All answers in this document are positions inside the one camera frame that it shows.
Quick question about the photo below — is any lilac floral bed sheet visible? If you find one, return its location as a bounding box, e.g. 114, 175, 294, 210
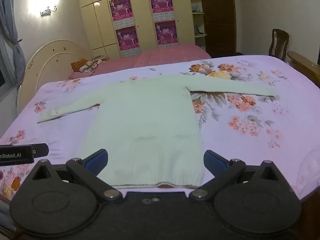
0, 54, 320, 203

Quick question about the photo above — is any cream rounded headboard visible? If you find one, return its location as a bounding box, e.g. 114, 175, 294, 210
16, 39, 93, 115

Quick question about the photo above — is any cream corner shelf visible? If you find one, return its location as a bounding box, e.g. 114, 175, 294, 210
188, 0, 208, 52

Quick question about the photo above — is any patterned pillow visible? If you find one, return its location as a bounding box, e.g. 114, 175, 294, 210
80, 57, 109, 73

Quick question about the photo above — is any wooden bed frame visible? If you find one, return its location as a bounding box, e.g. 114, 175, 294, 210
287, 51, 320, 88

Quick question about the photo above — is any grey curtain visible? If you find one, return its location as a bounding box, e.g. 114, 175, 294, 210
0, 0, 27, 85

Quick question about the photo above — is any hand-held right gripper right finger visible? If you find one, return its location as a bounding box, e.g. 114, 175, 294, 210
189, 150, 290, 203

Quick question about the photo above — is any wall lamp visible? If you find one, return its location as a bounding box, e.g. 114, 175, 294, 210
40, 5, 57, 17

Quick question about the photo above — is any magenta wall poster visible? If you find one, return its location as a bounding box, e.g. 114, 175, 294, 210
109, 0, 135, 29
154, 20, 178, 46
115, 25, 140, 57
149, 0, 175, 22

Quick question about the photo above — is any dark wooden door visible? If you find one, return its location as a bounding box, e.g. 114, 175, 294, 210
200, 0, 237, 58

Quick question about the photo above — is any wooden chair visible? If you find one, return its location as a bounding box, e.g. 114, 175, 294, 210
269, 29, 290, 62

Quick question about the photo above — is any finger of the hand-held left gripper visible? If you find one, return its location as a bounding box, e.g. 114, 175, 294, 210
31, 143, 49, 158

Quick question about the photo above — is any orange pillow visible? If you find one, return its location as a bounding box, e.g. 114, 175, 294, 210
71, 59, 87, 72

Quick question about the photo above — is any light green knit sweater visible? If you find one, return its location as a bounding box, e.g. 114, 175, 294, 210
37, 74, 280, 189

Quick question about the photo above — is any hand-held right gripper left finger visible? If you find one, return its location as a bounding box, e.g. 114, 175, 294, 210
22, 149, 123, 202

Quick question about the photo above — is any pink bedspread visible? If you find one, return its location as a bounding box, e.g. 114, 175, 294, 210
69, 43, 212, 80

